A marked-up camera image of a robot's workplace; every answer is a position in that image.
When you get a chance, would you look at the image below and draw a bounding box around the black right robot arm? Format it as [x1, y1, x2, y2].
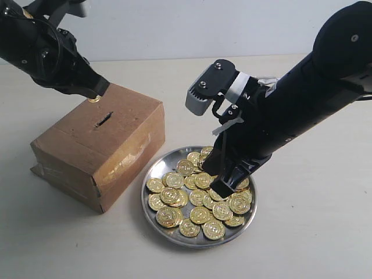
[202, 1, 371, 198]

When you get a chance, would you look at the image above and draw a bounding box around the gold coin lower left stack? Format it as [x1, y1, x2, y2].
[156, 206, 184, 228]

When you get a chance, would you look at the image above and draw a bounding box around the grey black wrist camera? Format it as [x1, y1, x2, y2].
[185, 59, 257, 119]

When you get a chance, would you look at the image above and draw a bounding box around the gold coin front bottom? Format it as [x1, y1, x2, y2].
[202, 220, 226, 240]

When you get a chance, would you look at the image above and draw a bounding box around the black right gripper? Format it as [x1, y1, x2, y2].
[202, 80, 288, 198]

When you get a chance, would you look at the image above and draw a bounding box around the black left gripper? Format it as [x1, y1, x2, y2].
[17, 1, 110, 99]

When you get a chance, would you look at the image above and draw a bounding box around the brown cardboard slotted box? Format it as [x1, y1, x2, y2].
[31, 84, 165, 214]

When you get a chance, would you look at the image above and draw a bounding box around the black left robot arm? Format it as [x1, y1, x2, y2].
[1, 0, 110, 99]

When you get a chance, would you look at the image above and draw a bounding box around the round silver metal plate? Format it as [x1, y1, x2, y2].
[141, 145, 257, 249]

